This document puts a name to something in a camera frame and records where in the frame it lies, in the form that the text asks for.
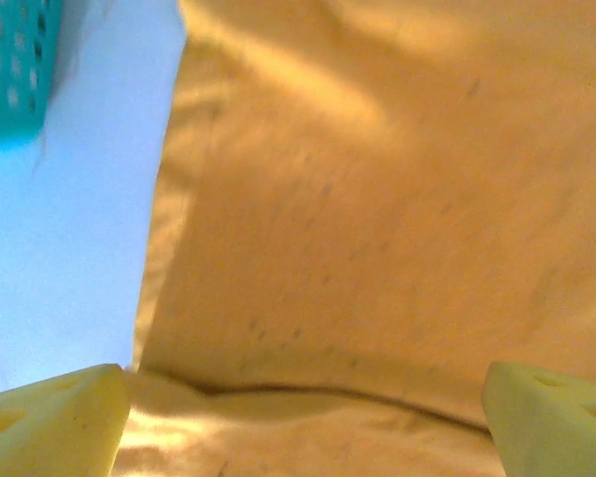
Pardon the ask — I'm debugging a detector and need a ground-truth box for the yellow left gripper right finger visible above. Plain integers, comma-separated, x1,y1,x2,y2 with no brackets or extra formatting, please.
480,361,596,477

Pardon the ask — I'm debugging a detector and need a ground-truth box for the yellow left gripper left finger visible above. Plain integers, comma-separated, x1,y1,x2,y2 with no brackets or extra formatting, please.
0,363,131,477

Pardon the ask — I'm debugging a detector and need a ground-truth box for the yellow t-shirt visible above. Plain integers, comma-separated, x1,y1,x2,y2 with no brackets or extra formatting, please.
111,0,596,477

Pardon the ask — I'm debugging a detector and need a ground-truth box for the teal plastic basket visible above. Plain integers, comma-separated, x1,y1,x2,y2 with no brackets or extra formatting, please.
0,0,67,146

